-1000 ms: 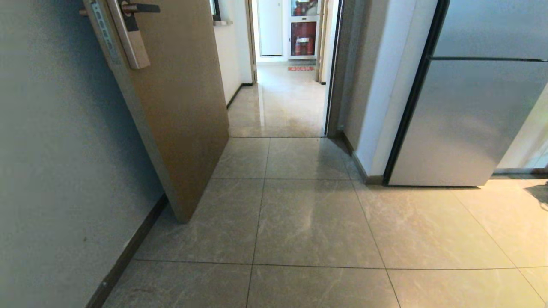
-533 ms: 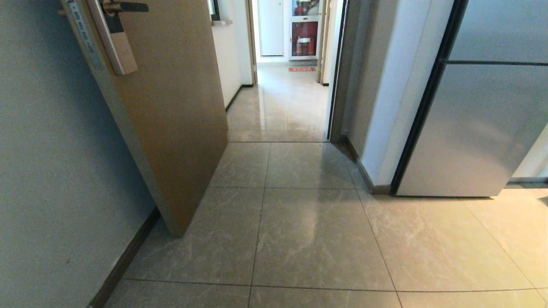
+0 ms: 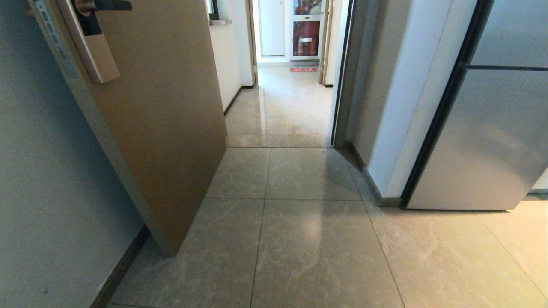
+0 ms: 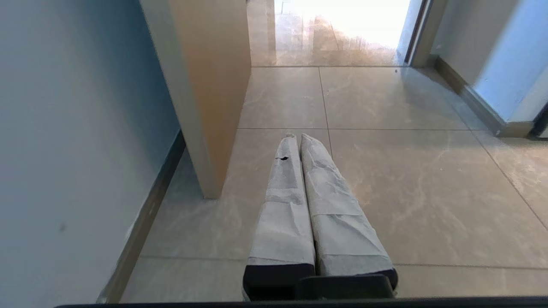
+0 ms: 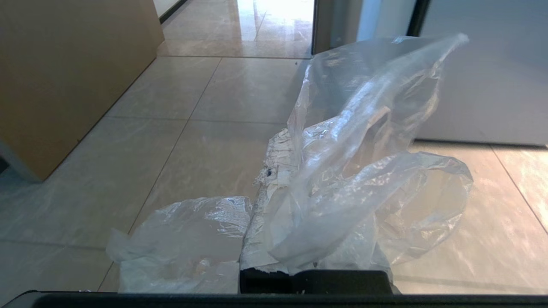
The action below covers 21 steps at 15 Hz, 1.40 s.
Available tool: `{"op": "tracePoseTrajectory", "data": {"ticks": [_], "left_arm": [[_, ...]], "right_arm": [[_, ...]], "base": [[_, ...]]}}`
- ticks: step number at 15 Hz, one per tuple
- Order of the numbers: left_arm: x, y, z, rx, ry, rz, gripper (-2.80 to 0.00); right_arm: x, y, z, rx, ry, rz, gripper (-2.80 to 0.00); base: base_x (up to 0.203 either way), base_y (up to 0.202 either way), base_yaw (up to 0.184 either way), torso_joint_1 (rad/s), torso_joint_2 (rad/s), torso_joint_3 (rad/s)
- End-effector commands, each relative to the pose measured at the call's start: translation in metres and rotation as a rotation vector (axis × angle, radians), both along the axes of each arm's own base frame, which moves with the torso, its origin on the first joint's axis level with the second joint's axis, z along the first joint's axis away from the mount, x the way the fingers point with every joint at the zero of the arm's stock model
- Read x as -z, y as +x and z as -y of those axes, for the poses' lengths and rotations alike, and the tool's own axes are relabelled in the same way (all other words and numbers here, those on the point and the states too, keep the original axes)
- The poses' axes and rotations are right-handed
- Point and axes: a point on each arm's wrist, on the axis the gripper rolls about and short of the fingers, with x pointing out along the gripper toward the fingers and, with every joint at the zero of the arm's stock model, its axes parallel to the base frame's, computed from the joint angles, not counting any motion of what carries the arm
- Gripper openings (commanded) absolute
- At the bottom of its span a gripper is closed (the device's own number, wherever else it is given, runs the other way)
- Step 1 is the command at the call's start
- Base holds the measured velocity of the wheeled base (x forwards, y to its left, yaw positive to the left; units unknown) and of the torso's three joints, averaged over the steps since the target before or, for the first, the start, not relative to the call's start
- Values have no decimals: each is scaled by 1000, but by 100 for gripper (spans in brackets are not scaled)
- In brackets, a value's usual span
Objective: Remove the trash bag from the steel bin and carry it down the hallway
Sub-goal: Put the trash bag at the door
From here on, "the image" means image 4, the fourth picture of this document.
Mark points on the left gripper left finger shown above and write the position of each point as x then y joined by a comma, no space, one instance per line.
282,222

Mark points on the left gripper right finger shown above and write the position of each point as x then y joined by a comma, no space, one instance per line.
342,226

